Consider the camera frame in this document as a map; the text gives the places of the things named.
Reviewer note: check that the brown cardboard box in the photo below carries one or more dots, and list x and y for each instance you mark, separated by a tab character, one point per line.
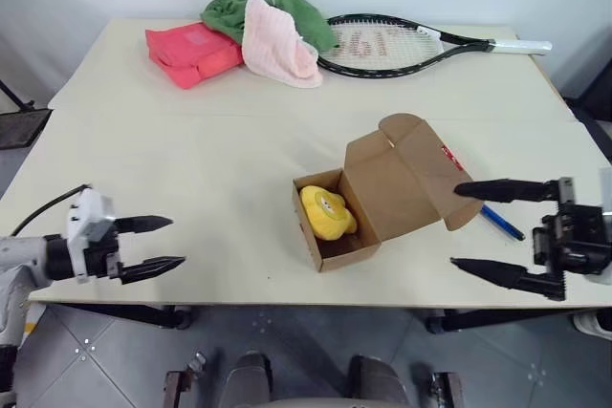
397	178

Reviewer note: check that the black mesh stand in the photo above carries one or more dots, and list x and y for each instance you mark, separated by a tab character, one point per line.
21	128

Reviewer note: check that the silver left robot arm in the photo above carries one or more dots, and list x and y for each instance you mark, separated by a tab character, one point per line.
19	252

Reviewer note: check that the black tennis racket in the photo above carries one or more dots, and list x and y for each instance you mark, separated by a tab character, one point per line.
382	47

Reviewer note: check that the dark rounded shape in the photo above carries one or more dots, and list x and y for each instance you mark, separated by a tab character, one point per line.
378	381
248	379

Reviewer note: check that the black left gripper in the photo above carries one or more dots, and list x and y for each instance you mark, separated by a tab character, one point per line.
102	257

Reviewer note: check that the black table frame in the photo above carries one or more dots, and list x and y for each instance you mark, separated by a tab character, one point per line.
143	315

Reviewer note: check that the red tape strip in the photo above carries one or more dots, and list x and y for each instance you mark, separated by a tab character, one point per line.
453	157

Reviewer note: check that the blue pen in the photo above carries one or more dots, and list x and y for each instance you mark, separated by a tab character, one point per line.
504	224

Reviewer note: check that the brown metal bracket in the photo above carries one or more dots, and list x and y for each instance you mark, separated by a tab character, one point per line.
447	389
179	384

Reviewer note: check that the red folded cloth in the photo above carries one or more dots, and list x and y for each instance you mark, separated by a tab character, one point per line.
191	52

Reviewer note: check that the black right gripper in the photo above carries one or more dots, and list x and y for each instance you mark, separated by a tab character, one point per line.
574	236

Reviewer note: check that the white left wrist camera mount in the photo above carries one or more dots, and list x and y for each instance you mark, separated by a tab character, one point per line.
91	212

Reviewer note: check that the yellow plush toy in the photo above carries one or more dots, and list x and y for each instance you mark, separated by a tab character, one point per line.
327	217

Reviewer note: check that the green towel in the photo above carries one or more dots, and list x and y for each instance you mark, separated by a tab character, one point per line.
301	14

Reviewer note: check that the white object under table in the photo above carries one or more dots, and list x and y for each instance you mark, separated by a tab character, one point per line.
595	324

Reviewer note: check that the pink towel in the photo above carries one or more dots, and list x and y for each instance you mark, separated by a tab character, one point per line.
275	45

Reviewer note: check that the black metal stand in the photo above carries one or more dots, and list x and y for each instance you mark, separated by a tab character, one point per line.
590	119

